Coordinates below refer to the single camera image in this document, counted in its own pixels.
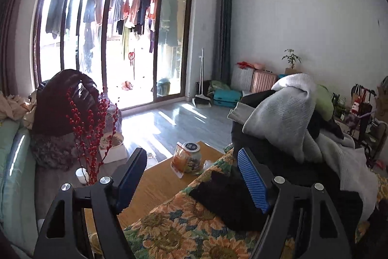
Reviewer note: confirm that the potted plant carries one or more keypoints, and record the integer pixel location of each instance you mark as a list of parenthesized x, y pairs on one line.
[(291, 57)]

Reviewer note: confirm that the grey knit sweater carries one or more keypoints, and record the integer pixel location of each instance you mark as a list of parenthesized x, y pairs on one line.
[(272, 119)]

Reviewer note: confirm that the glass jar black lid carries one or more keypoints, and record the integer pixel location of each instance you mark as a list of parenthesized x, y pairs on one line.
[(189, 156)]

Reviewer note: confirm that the row of hanging clothes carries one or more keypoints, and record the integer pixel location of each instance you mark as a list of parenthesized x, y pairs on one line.
[(91, 4)]

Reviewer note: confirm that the teal suitcase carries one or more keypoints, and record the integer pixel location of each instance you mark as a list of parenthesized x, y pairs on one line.
[(225, 98)]

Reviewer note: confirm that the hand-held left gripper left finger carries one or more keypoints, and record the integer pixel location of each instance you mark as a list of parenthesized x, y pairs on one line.
[(130, 180)]

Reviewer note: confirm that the grey fluffy cushion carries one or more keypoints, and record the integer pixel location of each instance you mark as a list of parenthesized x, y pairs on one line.
[(51, 150)]

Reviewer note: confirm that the plain cardboard box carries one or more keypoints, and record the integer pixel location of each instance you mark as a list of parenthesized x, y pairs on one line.
[(291, 71)]

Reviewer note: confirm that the red cloth bundle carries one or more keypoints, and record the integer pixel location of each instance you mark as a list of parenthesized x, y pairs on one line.
[(245, 65)]

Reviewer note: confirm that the white broom with dustpan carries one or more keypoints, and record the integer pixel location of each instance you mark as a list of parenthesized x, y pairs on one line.
[(201, 100)]

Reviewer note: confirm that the pink basin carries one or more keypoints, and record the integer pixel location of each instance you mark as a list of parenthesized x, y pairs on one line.
[(259, 66)]

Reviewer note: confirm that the dark purple bag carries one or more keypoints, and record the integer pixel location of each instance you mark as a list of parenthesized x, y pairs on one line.
[(60, 101)]

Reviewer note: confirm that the black cart with red items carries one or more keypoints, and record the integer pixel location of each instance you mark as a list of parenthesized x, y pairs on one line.
[(365, 116)]

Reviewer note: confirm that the black knit sweater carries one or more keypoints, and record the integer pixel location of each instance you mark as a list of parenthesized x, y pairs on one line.
[(224, 201)]

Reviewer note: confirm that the white box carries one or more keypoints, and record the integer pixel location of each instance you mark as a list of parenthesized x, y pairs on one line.
[(113, 154)]

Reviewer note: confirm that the santa doll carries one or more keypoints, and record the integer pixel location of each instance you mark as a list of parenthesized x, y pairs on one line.
[(357, 106)]

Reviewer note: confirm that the white vase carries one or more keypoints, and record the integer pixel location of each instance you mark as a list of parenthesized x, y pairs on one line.
[(81, 175)]

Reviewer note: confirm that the white ribbed suitcase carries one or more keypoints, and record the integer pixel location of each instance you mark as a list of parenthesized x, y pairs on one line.
[(242, 78)]

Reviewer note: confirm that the red berry branches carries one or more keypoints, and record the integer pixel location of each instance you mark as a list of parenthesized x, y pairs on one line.
[(88, 125)]

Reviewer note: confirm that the sliding glass door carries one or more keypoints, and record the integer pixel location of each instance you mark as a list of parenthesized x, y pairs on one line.
[(158, 35)]

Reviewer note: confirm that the beige crumpled cloth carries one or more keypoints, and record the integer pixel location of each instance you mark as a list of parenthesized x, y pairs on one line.
[(15, 106)]

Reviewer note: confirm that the sunflower blanket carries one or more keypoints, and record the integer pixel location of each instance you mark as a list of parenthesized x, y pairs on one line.
[(169, 225)]

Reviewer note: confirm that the light green sofa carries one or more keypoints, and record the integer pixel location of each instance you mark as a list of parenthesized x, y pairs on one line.
[(15, 171)]

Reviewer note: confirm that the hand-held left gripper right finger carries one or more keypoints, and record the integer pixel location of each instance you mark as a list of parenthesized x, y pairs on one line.
[(251, 180)]

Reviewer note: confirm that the floral bowl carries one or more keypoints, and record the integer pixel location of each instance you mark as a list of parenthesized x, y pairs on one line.
[(112, 140)]

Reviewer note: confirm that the green garment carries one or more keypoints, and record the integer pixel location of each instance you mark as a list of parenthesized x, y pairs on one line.
[(324, 104)]

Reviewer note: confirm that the pink suitcase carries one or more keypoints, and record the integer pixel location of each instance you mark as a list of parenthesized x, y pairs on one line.
[(263, 81)]

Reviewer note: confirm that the teal curtain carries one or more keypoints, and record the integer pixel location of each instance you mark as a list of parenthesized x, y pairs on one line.
[(224, 35)]

